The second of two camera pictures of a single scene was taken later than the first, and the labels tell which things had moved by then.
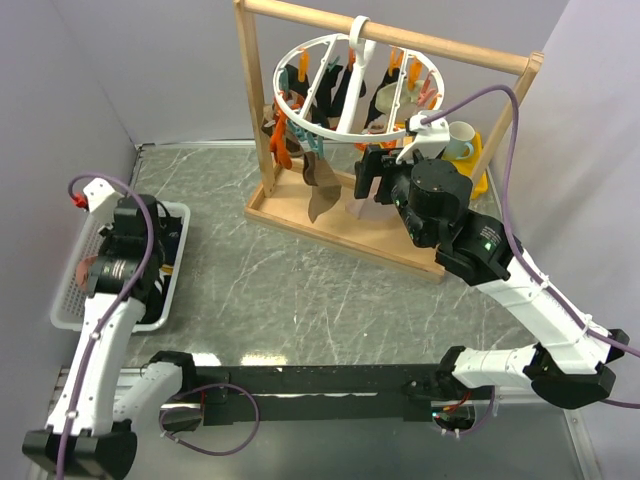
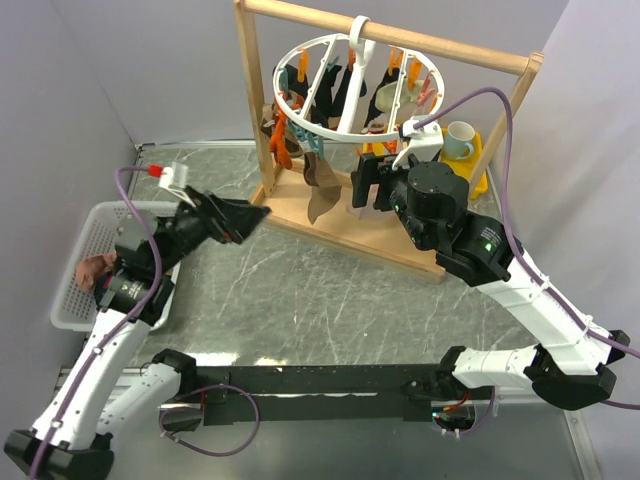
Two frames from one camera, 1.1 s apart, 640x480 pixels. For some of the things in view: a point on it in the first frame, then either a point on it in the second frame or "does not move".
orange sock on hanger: [279, 141] does not move
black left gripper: [107, 230] to [236, 218]
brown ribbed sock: [326, 186] does not move
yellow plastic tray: [467, 166] does not move
